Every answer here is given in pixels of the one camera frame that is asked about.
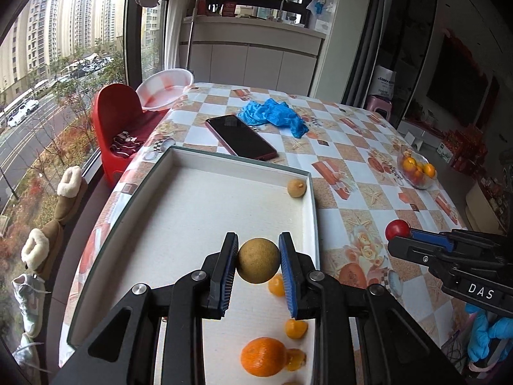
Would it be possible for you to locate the brown kiwi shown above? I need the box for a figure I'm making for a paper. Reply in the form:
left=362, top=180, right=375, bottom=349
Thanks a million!
left=236, top=238, right=281, bottom=284
left=287, top=178, right=307, bottom=199

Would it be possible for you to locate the black wall television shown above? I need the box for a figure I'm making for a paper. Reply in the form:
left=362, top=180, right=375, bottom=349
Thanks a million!
left=425, top=38, right=490, bottom=129

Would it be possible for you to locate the brown fleece boot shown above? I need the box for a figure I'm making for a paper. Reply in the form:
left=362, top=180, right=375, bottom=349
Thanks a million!
left=52, top=166, right=89, bottom=225
left=21, top=220, right=65, bottom=277

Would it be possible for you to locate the dark striped cloth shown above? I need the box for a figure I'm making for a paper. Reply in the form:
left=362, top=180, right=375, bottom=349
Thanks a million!
left=110, top=130, right=141, bottom=157

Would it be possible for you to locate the beige round seat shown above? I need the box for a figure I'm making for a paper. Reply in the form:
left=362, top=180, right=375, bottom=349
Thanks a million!
left=465, top=180, right=506, bottom=235

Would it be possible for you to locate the white curtain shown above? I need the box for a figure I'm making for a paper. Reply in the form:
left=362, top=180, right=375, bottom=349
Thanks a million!
left=164, top=0, right=189, bottom=69

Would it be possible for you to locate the stack of red cartons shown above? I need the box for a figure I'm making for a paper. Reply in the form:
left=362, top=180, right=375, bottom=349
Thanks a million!
left=437, top=124, right=490, bottom=175

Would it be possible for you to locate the person's right hand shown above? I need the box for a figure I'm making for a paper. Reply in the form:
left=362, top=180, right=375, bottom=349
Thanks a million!
left=465, top=304, right=513, bottom=364

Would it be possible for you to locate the white sneaker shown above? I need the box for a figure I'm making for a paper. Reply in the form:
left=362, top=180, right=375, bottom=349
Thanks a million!
left=11, top=273, right=46, bottom=338

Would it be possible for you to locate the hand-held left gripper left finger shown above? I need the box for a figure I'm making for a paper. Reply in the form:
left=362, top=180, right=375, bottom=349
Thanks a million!
left=52, top=232, right=240, bottom=385

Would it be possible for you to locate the orange mandarin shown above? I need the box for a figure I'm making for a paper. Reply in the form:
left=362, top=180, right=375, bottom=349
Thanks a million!
left=240, top=337, right=288, bottom=378

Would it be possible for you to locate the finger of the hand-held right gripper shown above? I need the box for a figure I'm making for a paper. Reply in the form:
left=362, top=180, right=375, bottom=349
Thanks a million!
left=409, top=228, right=466, bottom=250
left=387, top=236, right=442, bottom=268

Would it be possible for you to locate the clear glass bowl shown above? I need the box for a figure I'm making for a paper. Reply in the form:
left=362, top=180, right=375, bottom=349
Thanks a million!
left=397, top=144, right=437, bottom=190

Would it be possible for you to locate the red plastic chair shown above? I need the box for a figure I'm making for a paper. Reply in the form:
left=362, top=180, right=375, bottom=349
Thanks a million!
left=93, top=83, right=171, bottom=183

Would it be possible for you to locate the black smartphone red case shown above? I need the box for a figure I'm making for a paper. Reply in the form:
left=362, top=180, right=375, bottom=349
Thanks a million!
left=205, top=114, right=278, bottom=162

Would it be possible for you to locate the yellow cherry tomato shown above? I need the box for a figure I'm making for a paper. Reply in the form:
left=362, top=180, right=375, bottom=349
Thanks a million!
left=285, top=349, right=307, bottom=372
left=285, top=318, right=308, bottom=339
left=268, top=273, right=286, bottom=298

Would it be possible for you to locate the white pink plastic basin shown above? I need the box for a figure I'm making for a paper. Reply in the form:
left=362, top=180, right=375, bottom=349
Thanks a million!
left=135, top=69, right=195, bottom=111

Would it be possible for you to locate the white tray dark rim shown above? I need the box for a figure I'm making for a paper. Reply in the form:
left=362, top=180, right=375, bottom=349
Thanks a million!
left=66, top=145, right=321, bottom=385

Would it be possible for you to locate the red cherry tomato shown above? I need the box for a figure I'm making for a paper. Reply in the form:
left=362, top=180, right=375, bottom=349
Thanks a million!
left=385, top=219, right=411, bottom=241

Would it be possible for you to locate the pink plastic stool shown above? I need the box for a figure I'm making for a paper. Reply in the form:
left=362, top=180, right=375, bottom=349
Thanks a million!
left=366, top=95, right=392, bottom=120

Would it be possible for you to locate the small white step stool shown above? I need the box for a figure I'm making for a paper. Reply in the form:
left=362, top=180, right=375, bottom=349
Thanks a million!
left=405, top=130, right=429, bottom=149

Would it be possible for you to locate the pile of blue gloves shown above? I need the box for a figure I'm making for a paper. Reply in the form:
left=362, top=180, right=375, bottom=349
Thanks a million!
left=237, top=98, right=309, bottom=139

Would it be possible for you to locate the white printed bag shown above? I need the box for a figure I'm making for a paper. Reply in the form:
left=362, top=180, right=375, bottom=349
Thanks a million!
left=371, top=65, right=397, bottom=98

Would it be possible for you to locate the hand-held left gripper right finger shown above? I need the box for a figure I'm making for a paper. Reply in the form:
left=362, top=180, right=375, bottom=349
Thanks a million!
left=278, top=232, right=467, bottom=385

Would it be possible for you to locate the white counter cabinet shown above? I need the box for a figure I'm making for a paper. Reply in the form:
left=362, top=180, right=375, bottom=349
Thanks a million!
left=179, top=15, right=327, bottom=97

